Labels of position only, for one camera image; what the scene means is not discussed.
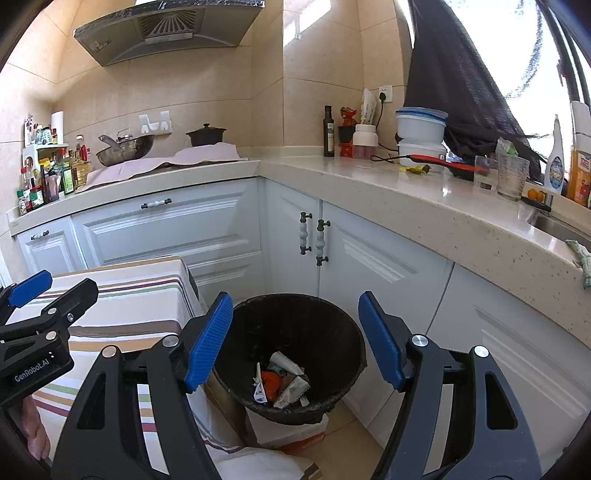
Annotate steel sink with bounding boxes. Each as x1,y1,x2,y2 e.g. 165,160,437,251
526,212,591,252

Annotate group of condiment bottles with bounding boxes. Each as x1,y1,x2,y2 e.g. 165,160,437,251
16,113,93,217

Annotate orange detergent bottle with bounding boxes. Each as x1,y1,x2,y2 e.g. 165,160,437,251
567,100,591,207

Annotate long white packet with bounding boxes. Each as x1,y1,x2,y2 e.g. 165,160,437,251
273,376,311,409

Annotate white container with blue rim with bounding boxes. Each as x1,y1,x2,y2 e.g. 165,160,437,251
394,107,448,145

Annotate white paper packet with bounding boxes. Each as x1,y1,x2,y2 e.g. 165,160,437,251
360,89,378,126

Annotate black pot with lid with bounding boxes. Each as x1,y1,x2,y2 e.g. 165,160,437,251
186,123,227,147

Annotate white spray bottle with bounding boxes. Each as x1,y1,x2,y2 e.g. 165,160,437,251
544,114,568,193

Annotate white cabinet with doors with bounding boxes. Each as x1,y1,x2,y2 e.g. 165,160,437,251
261,178,591,476

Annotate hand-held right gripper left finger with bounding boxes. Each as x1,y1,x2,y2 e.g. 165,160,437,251
51,292,234,480

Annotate clear drinking glass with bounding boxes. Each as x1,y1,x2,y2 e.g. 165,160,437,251
474,155,499,192

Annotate person's left hand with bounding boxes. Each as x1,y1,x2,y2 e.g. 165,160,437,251
21,396,51,460

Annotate white plastic container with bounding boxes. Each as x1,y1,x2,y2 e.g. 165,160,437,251
398,141,448,168

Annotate white wall hook rack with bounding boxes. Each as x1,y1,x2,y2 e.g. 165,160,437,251
139,110,172,137

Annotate black faucet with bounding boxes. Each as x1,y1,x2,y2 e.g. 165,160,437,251
521,194,553,214

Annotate black power cable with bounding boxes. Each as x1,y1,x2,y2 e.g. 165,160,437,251
369,102,402,163

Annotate striped tablecloth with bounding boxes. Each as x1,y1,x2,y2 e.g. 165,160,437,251
4,257,319,480

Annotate dark curtain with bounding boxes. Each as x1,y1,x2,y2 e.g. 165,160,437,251
404,0,546,181

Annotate red and black kitchen gadget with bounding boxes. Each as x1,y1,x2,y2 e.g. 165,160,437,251
338,107,358,160

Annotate dark olive oil bottle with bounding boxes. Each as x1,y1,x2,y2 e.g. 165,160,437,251
323,105,335,158

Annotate white shelf rack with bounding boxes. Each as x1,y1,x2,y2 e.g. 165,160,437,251
22,141,70,172

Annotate green dishcloth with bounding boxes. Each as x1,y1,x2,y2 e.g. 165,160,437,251
564,239,591,291

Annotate white upright door handle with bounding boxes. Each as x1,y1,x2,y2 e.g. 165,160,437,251
299,212,313,256
315,220,331,266

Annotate white cabinet with drawers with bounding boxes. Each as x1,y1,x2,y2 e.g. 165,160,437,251
16,178,266,301

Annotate steel range hood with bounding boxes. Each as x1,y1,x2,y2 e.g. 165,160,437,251
73,0,266,66

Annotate white jar with utensils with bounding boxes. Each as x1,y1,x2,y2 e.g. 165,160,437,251
352,124,378,161

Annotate black trash bin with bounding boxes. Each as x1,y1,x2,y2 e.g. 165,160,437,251
213,293,368,425

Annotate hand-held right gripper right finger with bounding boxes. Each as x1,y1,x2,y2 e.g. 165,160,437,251
358,291,542,480

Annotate steel wok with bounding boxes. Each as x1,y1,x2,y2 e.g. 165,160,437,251
96,129,155,168

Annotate red handled utensil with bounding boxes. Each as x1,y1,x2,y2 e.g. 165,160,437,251
410,154,491,182

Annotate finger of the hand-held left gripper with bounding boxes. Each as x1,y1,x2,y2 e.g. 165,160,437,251
0,278,99,354
0,271,52,325

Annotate ribbed drinking glass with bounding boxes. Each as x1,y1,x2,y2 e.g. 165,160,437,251
496,150,530,201

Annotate white stove cover cloth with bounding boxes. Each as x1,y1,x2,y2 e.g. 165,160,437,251
85,142,250,190

